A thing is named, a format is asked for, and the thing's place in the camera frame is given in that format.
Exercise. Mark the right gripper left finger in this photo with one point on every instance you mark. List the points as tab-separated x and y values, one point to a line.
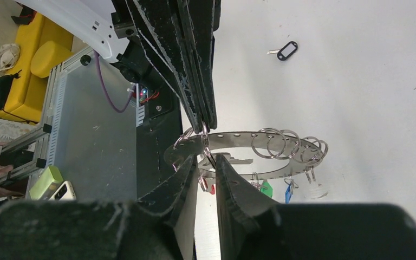
160	225

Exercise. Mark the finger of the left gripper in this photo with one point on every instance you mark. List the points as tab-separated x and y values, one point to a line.
159	34
198	22

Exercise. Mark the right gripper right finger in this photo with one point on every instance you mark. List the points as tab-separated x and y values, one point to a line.
254	226

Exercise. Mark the large metal keyring disc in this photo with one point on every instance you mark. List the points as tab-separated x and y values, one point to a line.
273	154

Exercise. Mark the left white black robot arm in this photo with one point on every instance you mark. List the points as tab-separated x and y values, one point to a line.
108	28

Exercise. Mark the green key tag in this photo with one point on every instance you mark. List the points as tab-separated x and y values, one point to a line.
266	189

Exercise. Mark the blue key tag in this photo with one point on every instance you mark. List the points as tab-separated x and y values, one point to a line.
292	185

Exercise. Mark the red key tag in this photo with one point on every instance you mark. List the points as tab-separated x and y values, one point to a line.
207	185

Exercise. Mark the key with black tag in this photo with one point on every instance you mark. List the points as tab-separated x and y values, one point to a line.
285	52

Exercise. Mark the white smartphone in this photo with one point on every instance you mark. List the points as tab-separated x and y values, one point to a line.
64	192

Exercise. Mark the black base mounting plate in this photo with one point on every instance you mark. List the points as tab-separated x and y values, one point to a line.
161	128

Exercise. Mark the yellow sofa in background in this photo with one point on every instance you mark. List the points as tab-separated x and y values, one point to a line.
43	45

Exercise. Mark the green power bank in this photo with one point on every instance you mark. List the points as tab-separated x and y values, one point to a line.
47	183

